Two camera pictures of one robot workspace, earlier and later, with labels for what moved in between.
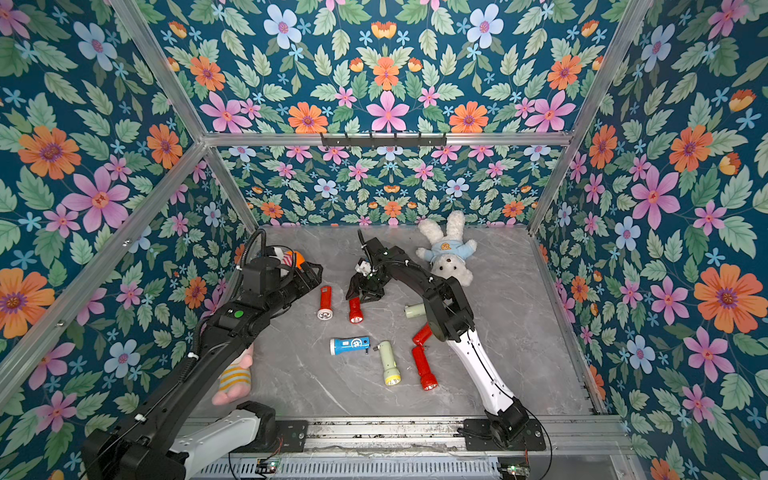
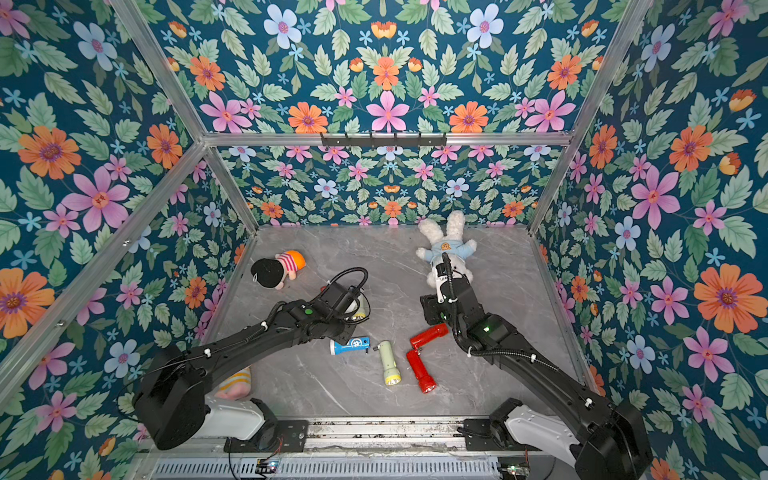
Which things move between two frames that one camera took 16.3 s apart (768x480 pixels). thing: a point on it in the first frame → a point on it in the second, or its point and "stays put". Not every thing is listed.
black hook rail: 384,142 stays put
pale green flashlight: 392,376 stays put
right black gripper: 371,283 → 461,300
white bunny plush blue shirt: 447,253 stays put
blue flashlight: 344,344 stays put
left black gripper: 313,279 → 349,332
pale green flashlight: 414,310 → 362,310
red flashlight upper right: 423,335 stays put
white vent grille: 354,469 stays put
